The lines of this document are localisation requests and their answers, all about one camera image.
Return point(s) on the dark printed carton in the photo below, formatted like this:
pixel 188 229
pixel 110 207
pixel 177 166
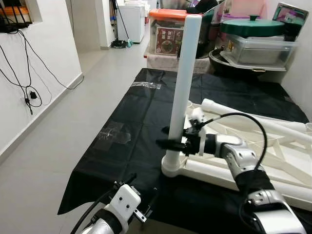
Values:
pixel 290 14

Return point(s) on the black bag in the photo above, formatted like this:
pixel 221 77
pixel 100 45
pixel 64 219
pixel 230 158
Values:
pixel 207 39

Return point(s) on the white plastic children table top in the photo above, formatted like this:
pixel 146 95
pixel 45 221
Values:
pixel 287 161

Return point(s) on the flat clear tape patch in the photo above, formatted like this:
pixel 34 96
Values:
pixel 112 135

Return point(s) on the white appliance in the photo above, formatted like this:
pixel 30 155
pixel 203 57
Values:
pixel 131 22

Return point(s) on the storage box with orange lid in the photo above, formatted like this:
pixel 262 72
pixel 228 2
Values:
pixel 165 39

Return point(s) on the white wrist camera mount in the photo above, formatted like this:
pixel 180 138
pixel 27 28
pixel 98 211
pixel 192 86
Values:
pixel 195 117
pixel 124 202

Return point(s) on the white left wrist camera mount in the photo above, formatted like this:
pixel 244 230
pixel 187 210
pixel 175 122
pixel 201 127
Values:
pixel 124 202

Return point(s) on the black tablecloth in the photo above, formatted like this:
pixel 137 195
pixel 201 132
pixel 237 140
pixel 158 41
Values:
pixel 126 170

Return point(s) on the pink box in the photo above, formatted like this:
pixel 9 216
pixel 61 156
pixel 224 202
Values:
pixel 248 7

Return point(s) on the clear plastic storage bin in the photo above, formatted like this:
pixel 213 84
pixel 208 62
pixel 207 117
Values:
pixel 258 51

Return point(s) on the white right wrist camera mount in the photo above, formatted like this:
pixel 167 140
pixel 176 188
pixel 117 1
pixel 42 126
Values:
pixel 195 117

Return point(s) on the white plastic table leg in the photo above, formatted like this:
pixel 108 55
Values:
pixel 187 68
pixel 209 170
pixel 253 119

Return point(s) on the black router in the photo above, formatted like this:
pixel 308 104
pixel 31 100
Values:
pixel 12 24

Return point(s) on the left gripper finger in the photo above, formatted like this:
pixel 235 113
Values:
pixel 153 204
pixel 126 181

